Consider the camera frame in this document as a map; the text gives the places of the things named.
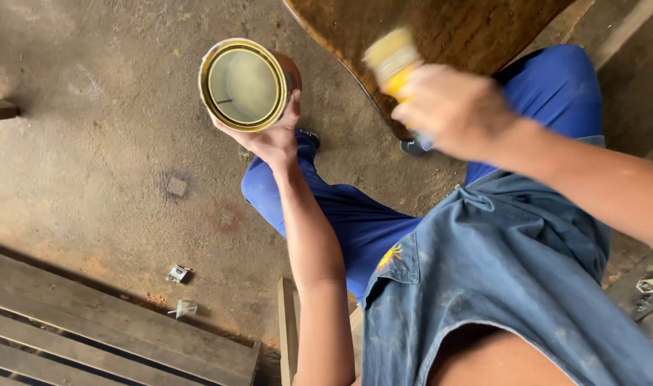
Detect person's left hand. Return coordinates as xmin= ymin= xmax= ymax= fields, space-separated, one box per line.
xmin=211 ymin=89 xmax=303 ymax=168

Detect person's right hand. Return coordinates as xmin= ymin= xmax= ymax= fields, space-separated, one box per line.
xmin=391 ymin=64 xmax=519 ymax=162

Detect metal varnish can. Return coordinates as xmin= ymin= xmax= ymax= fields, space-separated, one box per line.
xmin=198 ymin=38 xmax=303 ymax=133

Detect yellow-handled paintbrush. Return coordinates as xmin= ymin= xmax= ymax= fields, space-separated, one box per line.
xmin=362 ymin=28 xmax=434 ymax=151

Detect dark shoe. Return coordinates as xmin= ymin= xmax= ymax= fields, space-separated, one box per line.
xmin=399 ymin=137 xmax=432 ymax=157
xmin=294 ymin=128 xmax=321 ymax=152

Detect brown wooden board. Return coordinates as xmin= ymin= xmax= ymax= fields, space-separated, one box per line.
xmin=282 ymin=0 xmax=595 ymax=141

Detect blue trousers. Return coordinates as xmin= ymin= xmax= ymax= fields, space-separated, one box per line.
xmin=241 ymin=44 xmax=606 ymax=303

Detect crumpled silver wrapper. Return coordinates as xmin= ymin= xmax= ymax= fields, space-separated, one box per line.
xmin=165 ymin=264 xmax=192 ymax=285

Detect grey-blue denim shirt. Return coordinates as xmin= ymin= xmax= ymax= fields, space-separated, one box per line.
xmin=360 ymin=135 xmax=653 ymax=386

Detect clear plastic scrap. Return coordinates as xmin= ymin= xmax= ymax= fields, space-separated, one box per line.
xmin=167 ymin=299 xmax=198 ymax=320

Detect wooden slatted bench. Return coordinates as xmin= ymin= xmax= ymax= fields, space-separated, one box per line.
xmin=0 ymin=248 xmax=262 ymax=386

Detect light wooden frame piece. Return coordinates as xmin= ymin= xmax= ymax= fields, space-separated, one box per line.
xmin=277 ymin=277 xmax=365 ymax=386

